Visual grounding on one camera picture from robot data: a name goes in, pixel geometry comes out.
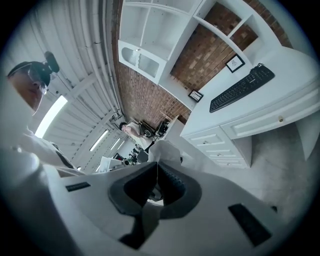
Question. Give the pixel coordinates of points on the black framed white picture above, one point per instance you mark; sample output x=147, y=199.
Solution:
x=235, y=63

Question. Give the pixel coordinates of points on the black keyboard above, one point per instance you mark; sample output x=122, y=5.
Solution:
x=240, y=90

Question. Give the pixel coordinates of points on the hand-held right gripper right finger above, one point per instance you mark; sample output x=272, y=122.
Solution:
x=182, y=197

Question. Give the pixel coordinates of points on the white desk drawer unit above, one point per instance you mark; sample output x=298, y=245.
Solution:
x=250, y=125

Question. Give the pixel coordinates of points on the black framed tree picture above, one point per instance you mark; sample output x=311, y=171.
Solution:
x=195, y=96

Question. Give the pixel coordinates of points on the white shelf unit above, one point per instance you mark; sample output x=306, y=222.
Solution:
x=160, y=27

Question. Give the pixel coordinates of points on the ceiling light panel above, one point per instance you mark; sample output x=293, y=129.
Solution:
x=98, y=140
x=115, y=144
x=51, y=116

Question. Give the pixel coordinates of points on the person's head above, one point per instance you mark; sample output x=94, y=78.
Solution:
x=27, y=87

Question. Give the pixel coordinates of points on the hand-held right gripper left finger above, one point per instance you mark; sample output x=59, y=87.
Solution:
x=130, y=197

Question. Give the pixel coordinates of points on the black head-worn camera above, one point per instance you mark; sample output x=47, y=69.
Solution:
x=52, y=62

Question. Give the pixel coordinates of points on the person's beige t-shirt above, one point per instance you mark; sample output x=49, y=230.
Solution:
x=37, y=150

